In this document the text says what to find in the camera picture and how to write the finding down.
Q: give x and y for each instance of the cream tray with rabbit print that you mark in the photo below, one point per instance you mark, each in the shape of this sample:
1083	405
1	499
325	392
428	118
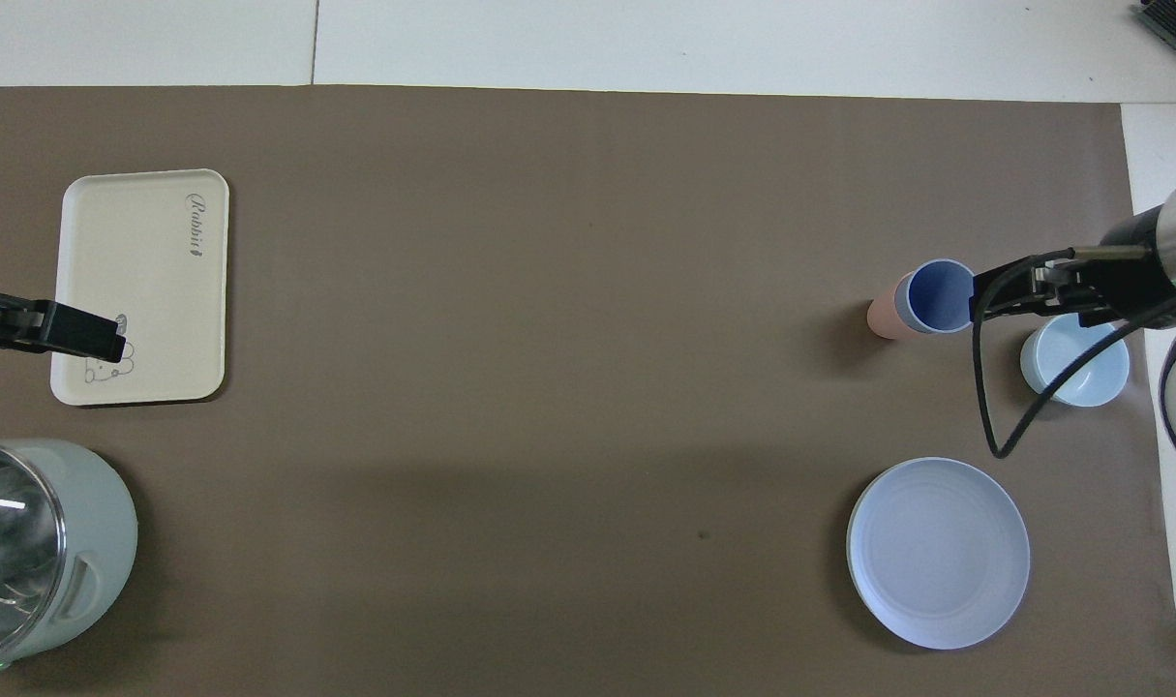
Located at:
142	261

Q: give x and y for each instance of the blue round plate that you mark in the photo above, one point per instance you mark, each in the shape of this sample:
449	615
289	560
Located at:
938	552

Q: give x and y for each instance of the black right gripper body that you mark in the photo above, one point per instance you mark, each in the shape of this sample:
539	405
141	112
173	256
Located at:
1134	276

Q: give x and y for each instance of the glass pot lid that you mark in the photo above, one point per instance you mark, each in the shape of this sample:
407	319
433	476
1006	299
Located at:
12	552

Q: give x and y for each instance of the blue ribbed cup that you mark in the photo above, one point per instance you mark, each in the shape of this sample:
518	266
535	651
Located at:
941	290

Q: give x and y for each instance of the pink cup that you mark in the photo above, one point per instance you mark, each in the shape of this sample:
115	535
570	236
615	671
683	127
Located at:
883	318

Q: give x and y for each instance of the pale green cooking pot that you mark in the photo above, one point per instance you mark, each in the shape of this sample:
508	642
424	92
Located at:
99	542

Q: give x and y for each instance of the light blue bowl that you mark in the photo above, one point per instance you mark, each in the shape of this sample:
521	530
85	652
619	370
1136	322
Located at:
1081	373

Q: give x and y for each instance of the brown table mat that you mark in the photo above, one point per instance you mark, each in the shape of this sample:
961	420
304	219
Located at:
568	339

